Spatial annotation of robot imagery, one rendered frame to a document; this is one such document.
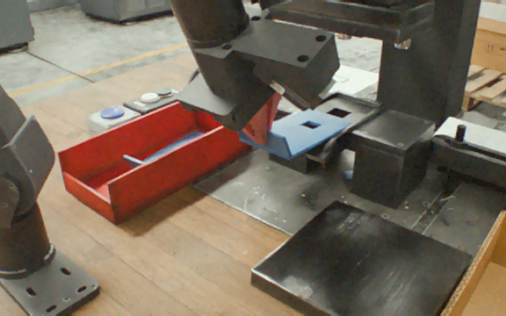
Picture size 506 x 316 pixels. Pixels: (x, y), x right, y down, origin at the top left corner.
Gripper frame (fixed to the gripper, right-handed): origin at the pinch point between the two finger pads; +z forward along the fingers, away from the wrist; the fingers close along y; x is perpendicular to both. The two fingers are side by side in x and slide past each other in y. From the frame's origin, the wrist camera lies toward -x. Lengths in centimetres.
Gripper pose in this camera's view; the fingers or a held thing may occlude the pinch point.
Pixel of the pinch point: (259, 135)
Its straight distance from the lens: 50.4
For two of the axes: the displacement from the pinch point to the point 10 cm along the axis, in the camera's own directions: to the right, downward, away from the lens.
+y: 5.8, -7.1, 4.0
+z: 2.6, 6.3, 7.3
